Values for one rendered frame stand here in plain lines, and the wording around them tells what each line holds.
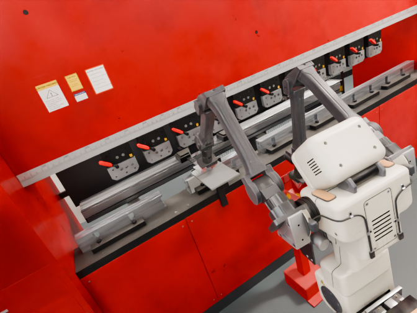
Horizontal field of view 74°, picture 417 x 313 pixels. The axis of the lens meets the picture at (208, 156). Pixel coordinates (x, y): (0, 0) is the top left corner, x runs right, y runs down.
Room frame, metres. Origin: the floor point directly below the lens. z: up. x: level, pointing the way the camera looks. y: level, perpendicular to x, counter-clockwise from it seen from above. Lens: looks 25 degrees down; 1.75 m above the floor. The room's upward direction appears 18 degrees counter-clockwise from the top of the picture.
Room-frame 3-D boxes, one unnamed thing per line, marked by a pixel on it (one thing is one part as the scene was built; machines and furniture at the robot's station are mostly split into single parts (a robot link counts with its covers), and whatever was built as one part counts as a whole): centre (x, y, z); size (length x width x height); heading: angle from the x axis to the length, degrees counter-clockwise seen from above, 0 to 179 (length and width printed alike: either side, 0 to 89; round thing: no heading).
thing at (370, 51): (2.06, -1.42, 1.26); 0.15 x 0.09 x 0.17; 111
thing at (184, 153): (1.65, 0.12, 1.01); 0.26 x 0.12 x 0.05; 21
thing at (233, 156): (1.52, 0.00, 0.92); 0.39 x 0.06 x 0.10; 111
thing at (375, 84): (1.95, -1.13, 0.92); 1.68 x 0.06 x 0.10; 111
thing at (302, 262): (1.28, -0.37, 0.39); 0.06 x 0.06 x 0.54; 23
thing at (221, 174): (1.37, 0.00, 1.00); 0.26 x 0.18 x 0.01; 21
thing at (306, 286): (1.25, -0.39, 0.06); 0.25 x 0.20 x 0.12; 23
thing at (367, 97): (1.95, -1.28, 0.89); 0.30 x 0.05 x 0.03; 111
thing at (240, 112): (1.64, -0.30, 1.26); 0.15 x 0.09 x 0.17; 111
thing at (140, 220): (1.24, 0.59, 0.89); 0.30 x 0.05 x 0.03; 111
